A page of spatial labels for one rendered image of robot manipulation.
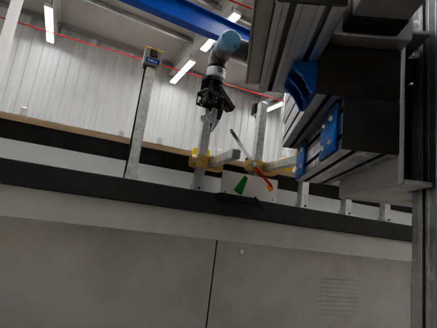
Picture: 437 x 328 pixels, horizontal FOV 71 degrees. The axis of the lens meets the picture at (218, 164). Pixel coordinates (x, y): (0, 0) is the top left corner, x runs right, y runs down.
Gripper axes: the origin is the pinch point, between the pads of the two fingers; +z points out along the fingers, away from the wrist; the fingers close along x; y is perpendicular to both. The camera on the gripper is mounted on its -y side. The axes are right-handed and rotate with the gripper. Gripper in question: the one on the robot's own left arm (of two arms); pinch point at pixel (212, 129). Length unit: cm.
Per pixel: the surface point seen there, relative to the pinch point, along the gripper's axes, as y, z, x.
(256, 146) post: -23.6, 0.8, 1.9
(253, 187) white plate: -23.5, 18.4, 2.6
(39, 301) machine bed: 37, 72, -43
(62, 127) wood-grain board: 43, 5, -44
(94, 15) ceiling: -90, -408, -626
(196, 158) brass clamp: 1.6, 11.4, -5.9
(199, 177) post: -1.8, 18.5, -6.1
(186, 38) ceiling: -280, -402, -513
